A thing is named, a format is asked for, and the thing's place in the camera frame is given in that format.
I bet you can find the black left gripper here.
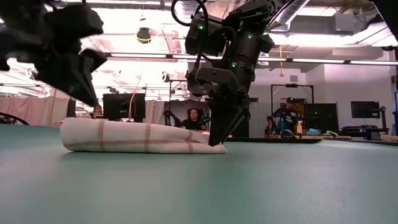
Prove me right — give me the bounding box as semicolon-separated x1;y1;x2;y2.
0;18;108;106

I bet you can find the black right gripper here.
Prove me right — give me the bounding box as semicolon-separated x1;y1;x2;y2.
206;57;259;146

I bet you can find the white red-checked towel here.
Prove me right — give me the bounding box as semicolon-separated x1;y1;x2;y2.
60;117;228;155

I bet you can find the black monitor on arm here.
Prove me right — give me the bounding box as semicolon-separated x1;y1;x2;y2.
350;100;381;119

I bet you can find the person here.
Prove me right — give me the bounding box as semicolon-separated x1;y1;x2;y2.
272;96;301;138
182;108;208;131
90;104;104;119

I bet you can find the narrow black panel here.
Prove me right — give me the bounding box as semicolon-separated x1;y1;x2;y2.
66;98;77;119

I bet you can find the black monitor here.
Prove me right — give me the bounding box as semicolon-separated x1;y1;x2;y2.
102;93;146;123

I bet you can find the black tripod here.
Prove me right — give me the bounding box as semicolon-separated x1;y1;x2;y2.
164;110;184;127

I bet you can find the black hanging dome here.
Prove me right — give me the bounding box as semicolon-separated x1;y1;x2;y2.
136;27;152;44

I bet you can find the beige curtain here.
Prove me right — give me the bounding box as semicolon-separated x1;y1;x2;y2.
0;96;68;125

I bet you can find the green table mat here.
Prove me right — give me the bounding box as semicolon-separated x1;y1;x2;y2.
0;123;398;224

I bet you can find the black arched object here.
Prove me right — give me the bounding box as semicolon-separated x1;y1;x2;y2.
0;112;29;126

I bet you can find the wooden work table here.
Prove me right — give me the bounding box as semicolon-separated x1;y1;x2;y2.
267;134;352;140

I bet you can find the large black panel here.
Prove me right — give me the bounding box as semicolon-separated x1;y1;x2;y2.
304;102;340;134

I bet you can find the long ceiling light strip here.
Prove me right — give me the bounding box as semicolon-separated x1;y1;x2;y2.
105;52;398;67

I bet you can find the black desk equipment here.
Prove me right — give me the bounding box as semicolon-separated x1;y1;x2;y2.
341;124;390;141

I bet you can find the black monitor stand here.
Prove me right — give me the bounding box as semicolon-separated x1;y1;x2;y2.
379;105;390;135

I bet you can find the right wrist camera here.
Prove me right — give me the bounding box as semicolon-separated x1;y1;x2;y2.
186;66;243;98

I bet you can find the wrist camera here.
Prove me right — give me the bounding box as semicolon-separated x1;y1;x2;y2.
186;66;243;98
43;3;104;43

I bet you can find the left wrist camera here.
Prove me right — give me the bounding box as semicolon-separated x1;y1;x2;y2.
43;3;104;43

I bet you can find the black frame stand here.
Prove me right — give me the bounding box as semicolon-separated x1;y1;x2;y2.
270;83;314;106

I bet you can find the black looped cable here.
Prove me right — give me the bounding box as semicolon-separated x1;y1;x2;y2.
170;0;210;74

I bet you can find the silver spiral duct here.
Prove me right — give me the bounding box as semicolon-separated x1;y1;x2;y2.
174;0;203;19

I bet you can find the silver diagonal duct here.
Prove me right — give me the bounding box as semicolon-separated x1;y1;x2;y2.
267;0;312;35

